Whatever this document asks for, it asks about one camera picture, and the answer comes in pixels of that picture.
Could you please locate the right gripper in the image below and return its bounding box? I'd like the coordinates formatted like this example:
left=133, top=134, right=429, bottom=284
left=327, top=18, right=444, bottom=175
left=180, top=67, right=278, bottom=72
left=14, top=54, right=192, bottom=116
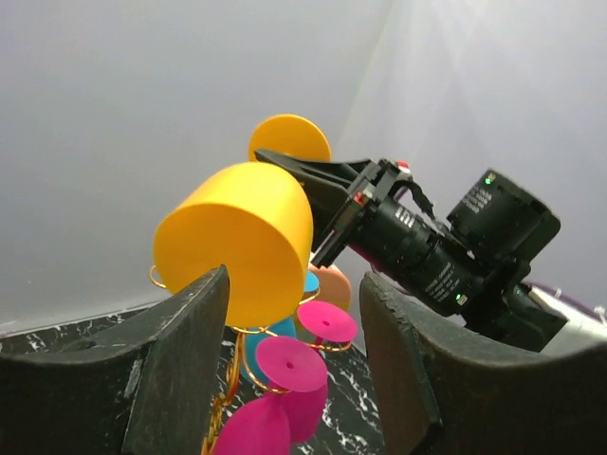
left=254, top=149, right=484, bottom=316

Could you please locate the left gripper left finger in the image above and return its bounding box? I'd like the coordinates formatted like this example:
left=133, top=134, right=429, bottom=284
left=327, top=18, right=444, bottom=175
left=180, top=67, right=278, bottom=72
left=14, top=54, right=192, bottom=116
left=1, top=267, right=230, bottom=454

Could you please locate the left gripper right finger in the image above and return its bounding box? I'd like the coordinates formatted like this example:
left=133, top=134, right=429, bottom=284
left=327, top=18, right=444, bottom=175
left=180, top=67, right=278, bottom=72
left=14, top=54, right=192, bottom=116
left=359, top=273, right=606, bottom=454

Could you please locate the orange wine glass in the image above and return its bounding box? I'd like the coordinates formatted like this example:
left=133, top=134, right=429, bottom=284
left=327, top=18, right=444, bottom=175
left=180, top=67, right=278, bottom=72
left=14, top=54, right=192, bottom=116
left=152, top=113, right=333, bottom=328

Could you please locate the magenta wine glass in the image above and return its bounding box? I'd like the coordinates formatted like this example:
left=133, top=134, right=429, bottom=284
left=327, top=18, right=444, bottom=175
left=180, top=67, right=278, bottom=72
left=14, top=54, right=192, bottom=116
left=212, top=336, right=312, bottom=454
left=282, top=300, right=358, bottom=444

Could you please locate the blue wine glass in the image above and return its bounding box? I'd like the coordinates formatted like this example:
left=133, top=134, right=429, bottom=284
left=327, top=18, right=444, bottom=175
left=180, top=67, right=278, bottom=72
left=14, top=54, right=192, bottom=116
left=240, top=271, right=320, bottom=384

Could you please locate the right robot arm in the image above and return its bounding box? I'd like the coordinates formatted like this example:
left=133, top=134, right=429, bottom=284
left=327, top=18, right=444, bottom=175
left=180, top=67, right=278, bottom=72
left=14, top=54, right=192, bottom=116
left=255, top=149, right=606, bottom=355

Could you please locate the white orange cylindrical container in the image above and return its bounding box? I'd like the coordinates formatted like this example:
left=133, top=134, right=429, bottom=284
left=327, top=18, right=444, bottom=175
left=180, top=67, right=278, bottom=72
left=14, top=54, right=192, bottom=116
left=308, top=264, right=352, bottom=312

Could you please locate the gold wire wine glass rack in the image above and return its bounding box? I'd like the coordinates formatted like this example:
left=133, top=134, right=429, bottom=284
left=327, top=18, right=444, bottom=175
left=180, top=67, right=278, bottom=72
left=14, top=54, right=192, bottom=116
left=149, top=264, right=355, bottom=455

